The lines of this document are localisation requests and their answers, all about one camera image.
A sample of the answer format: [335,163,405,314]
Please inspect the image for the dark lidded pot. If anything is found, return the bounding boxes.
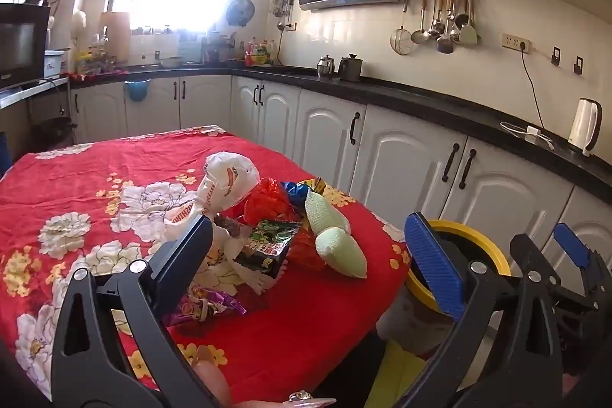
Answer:
[339,53,364,83]

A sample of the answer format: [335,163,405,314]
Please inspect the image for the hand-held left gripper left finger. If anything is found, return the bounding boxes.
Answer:
[50,214,230,408]

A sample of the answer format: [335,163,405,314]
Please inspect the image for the black microwave oven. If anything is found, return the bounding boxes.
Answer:
[0,3,51,89]

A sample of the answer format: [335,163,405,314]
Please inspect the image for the wall power outlet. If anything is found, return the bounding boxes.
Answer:
[502,33,532,54]

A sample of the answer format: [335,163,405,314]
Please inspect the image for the black power cable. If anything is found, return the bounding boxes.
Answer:
[520,49,546,129]

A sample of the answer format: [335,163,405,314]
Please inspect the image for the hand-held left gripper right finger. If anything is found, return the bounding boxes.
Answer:
[399,212,570,408]

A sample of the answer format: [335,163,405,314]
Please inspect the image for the black plastic bag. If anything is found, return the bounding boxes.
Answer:
[33,116,77,151]

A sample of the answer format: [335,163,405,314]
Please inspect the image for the pale green knitted pouch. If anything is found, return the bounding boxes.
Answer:
[305,188,351,237]
[314,227,368,280]

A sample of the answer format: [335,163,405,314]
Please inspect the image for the blue hanging bin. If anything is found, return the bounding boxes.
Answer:
[124,78,150,103]

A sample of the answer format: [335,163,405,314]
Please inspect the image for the blue round wall holder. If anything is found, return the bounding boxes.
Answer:
[226,0,255,26]

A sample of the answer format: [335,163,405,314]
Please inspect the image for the red plastic bag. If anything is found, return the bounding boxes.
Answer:
[244,177,307,227]

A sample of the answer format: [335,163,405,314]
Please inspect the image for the white lower cabinets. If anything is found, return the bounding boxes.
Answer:
[69,73,612,284]

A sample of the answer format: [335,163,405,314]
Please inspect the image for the steel mesh strainer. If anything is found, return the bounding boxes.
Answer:
[391,0,415,55]

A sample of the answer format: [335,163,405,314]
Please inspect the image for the dark skimmer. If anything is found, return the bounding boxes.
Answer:
[436,0,455,54]

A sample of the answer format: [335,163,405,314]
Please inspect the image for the pale green spatula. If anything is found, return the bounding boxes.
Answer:
[459,0,479,46]

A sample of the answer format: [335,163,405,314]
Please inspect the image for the white electric kettle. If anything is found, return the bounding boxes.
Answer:
[569,98,603,158]

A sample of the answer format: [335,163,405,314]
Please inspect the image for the red floral tablecloth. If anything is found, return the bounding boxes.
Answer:
[0,124,412,404]

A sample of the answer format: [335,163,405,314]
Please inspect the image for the purple snack wrapper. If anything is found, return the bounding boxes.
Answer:
[163,281,247,327]

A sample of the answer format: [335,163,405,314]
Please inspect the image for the person's left hand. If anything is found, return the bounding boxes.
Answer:
[194,360,338,408]

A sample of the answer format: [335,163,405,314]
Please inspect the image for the person's yellow green garment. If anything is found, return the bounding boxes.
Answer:
[368,336,433,408]

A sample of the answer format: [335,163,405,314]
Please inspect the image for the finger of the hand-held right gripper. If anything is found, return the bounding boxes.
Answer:
[553,223,612,295]
[509,233,599,311]

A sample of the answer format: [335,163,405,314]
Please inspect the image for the gold brown snack wrapper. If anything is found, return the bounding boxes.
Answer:
[296,177,330,198]

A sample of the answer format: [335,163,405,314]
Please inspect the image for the small wall utensil rack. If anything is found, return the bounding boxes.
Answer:
[272,0,296,31]

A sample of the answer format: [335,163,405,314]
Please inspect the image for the wooden cutting board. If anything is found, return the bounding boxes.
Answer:
[99,11,131,65]

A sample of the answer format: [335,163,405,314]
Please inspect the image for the green snack packet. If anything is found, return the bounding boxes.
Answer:
[234,219,303,280]

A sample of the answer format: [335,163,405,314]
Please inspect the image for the yellow rim trash bin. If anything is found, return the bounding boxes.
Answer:
[378,219,512,356]

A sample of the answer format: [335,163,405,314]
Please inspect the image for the black kitchen countertop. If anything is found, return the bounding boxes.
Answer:
[69,63,612,198]

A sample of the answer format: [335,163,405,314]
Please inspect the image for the steel ladle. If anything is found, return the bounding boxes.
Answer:
[411,0,430,44]

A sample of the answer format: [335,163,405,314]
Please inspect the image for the white charger with cable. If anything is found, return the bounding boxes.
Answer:
[500,121,555,151]

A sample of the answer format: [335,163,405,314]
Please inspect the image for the white printed plastic bag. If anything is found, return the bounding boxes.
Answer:
[165,152,269,294]

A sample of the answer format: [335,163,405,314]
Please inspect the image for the group of condiment bottles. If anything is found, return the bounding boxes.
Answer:
[244,37,277,67]

